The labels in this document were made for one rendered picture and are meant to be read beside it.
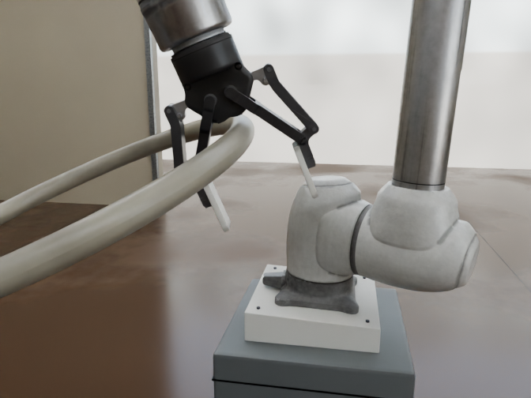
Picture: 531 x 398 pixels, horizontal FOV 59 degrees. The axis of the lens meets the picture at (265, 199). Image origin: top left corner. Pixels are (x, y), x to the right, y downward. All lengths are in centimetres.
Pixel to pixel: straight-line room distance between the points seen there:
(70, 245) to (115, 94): 517
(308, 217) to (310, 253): 8
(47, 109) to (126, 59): 116
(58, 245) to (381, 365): 72
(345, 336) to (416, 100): 48
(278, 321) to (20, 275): 68
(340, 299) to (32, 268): 75
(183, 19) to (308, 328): 68
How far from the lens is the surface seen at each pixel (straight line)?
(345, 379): 98
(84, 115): 574
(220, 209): 58
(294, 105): 55
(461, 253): 91
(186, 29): 52
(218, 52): 53
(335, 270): 100
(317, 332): 100
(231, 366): 100
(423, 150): 90
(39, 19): 602
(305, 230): 99
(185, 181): 42
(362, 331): 99
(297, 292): 104
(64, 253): 40
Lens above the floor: 132
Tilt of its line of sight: 13 degrees down
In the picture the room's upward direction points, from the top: straight up
